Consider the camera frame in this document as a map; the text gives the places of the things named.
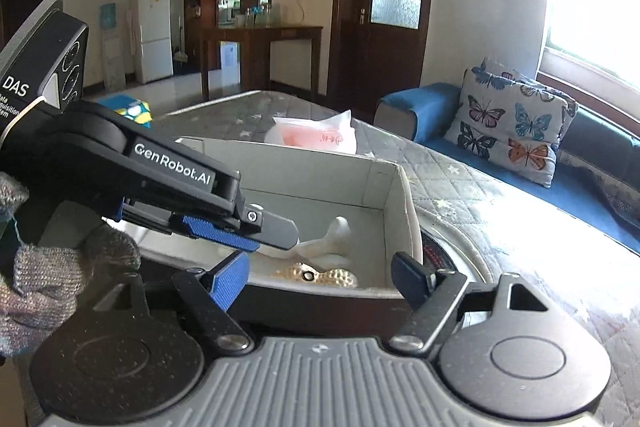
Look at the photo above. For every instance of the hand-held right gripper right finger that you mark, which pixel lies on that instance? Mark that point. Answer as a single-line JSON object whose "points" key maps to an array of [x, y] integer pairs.
{"points": [[407, 279]]}

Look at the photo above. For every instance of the dark wooden door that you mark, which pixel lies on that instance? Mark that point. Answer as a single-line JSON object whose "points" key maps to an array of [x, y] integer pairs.
{"points": [[30, 7]]}

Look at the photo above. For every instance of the round black hotplate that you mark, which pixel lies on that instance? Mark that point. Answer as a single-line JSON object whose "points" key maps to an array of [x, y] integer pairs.
{"points": [[450, 259]]}

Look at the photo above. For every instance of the person's left hand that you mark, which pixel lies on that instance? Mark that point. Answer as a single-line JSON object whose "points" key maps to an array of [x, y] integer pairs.
{"points": [[45, 287]]}

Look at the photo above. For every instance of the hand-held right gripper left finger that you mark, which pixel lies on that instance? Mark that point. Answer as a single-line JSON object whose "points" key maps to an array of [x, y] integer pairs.
{"points": [[229, 279]]}

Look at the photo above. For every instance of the blue sofa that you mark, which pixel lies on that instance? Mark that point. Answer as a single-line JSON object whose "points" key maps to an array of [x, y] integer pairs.
{"points": [[575, 197]]}

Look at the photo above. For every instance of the water dispenser with blue bottle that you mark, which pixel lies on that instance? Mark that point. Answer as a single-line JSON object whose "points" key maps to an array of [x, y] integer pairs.
{"points": [[111, 37]]}

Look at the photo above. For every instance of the blue spotted tissue box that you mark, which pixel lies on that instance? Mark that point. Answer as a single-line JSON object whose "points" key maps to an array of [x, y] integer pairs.
{"points": [[127, 109]]}

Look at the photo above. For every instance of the wooden door with frosted glass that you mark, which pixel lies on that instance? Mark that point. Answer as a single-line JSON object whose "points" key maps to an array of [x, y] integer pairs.
{"points": [[390, 47]]}

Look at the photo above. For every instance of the butterfly print pillow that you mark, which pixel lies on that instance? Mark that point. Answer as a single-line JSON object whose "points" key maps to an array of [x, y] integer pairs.
{"points": [[505, 132], [562, 99]]}

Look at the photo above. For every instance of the white fridge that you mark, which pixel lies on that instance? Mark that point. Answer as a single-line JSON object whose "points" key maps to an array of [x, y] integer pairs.
{"points": [[155, 37]]}

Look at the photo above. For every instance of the cardboard box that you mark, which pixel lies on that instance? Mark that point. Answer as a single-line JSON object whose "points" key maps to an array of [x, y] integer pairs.
{"points": [[320, 187]]}

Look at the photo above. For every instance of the white paper sheet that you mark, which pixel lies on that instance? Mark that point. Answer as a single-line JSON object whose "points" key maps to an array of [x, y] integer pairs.
{"points": [[229, 54]]}

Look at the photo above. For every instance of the pink plastic bag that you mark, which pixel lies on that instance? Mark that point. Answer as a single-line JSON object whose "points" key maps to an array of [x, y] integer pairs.
{"points": [[312, 134]]}

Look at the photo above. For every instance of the gold peanut toy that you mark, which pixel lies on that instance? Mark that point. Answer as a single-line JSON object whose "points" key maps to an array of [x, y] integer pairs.
{"points": [[330, 278]]}

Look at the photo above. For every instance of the wooden console table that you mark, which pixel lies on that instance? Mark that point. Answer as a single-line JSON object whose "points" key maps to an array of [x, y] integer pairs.
{"points": [[260, 34]]}

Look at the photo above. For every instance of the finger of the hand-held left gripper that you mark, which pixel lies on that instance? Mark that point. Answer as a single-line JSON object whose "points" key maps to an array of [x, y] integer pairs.
{"points": [[145, 217], [220, 234]]}

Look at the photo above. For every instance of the white bone toy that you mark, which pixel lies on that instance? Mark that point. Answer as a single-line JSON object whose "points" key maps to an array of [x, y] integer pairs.
{"points": [[327, 239]]}

